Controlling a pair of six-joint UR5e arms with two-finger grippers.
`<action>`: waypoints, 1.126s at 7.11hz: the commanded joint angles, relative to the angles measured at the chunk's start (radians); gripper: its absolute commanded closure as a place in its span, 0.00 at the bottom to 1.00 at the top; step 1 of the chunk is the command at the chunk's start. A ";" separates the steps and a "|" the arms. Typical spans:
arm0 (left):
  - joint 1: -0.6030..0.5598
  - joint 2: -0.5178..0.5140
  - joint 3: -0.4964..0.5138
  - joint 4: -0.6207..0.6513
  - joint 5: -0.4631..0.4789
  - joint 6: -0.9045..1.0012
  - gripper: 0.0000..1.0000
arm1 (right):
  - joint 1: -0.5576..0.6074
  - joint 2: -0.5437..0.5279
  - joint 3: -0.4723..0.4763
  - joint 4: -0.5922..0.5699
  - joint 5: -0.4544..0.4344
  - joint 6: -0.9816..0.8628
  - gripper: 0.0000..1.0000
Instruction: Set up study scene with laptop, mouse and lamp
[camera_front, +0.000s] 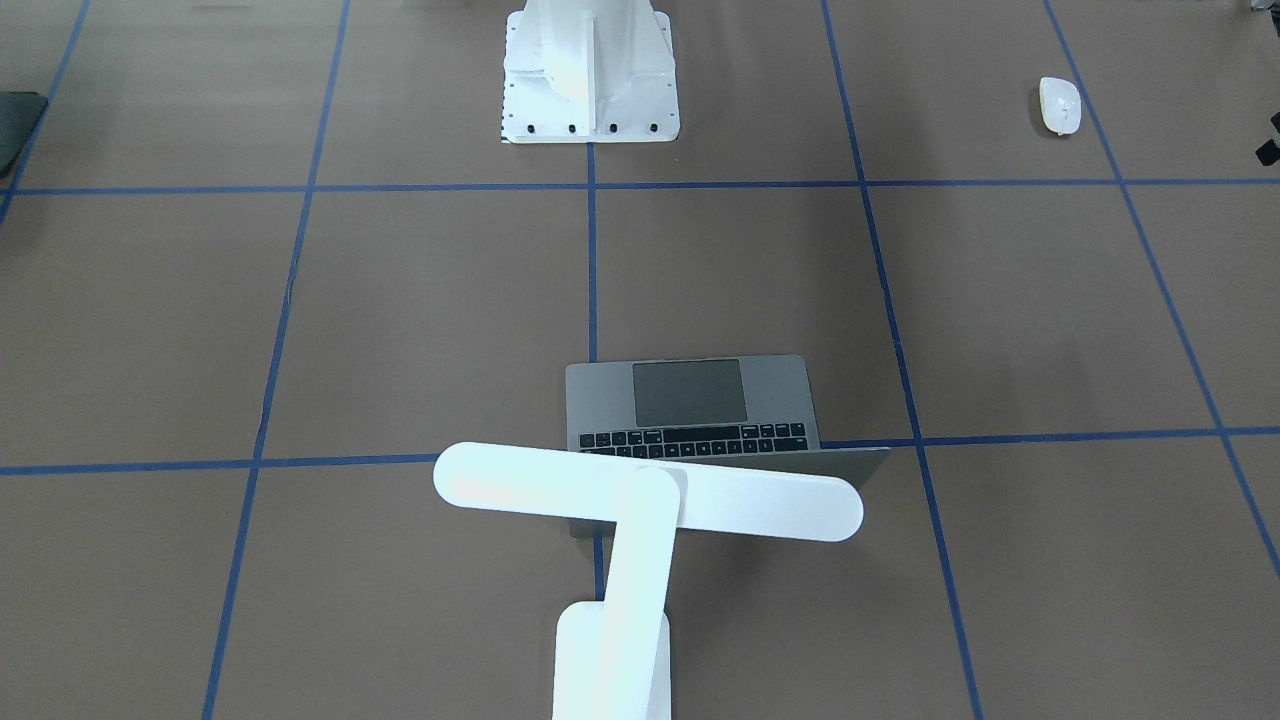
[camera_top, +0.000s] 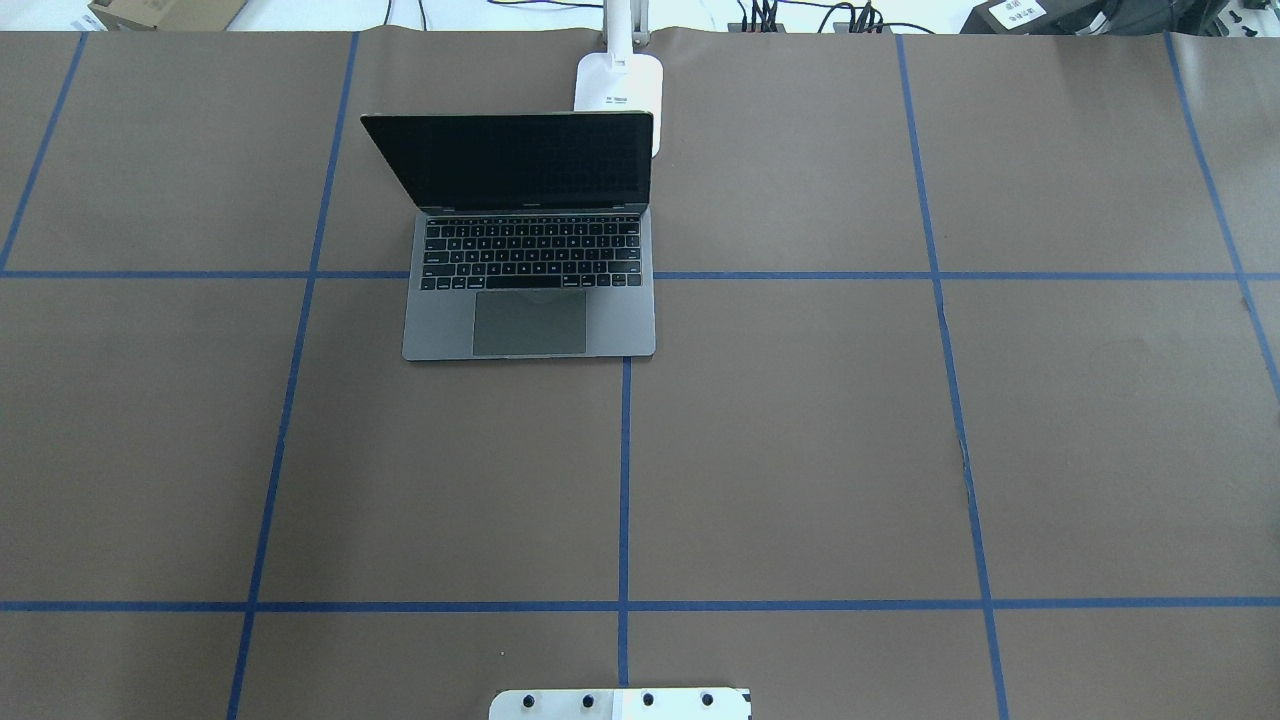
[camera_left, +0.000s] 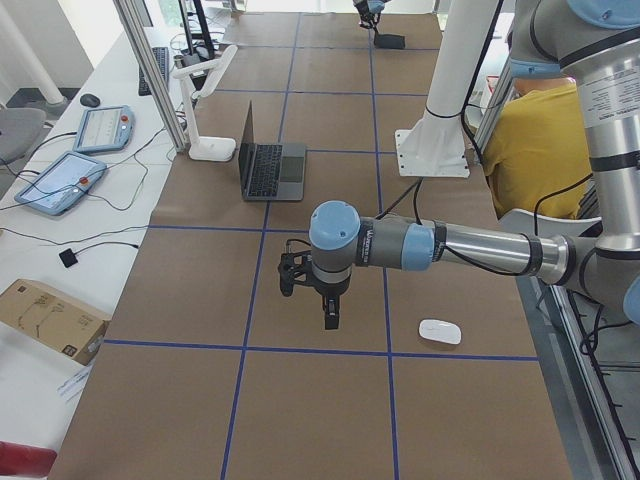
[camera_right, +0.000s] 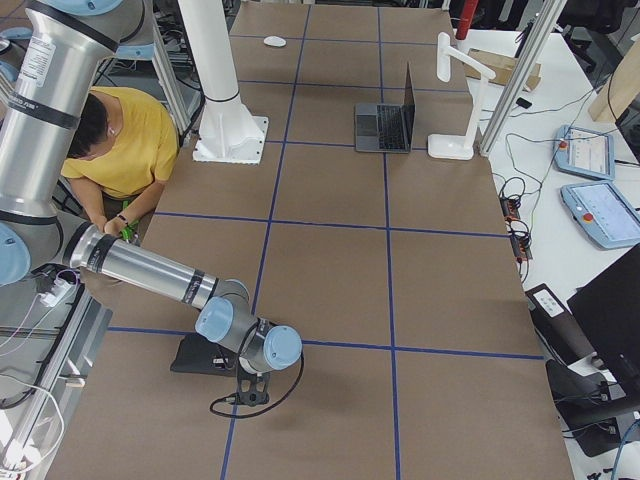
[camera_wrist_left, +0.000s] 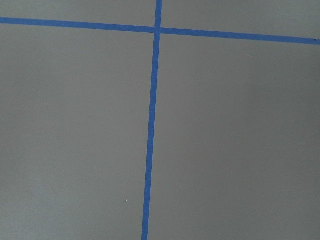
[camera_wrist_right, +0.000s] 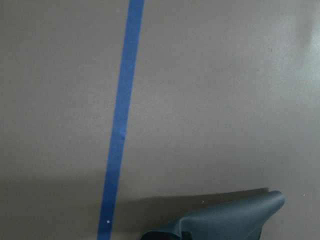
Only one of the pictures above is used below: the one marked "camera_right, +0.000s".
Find grey laptop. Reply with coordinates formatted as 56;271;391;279
354;64;416;153

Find black mouse pad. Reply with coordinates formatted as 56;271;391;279
170;333;237;376

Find white computer mouse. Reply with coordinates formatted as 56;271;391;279
263;35;287;48

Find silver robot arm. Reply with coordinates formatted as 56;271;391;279
1;1;303;375

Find black power strip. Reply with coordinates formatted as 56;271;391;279
500;197;532;263

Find person in yellow shirt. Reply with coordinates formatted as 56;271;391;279
62;87;179;237

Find cardboard box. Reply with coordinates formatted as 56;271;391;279
468;48;541;91

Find upper blue teach pendant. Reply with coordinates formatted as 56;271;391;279
553;125;615;180

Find blue teach pendant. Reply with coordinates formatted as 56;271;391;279
553;125;615;180
560;180;639;249

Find red cylinder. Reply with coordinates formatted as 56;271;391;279
455;0;478;40

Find lower blue teach pendant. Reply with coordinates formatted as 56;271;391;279
560;180;639;249

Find black monitor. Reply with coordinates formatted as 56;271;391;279
568;246;639;392

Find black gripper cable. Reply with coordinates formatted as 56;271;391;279
209;355;305;418

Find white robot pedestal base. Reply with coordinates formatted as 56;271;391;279
179;0;269;165

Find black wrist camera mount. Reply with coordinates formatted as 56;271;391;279
236;367;270;407

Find aluminium frame post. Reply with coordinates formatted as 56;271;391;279
479;0;567;157

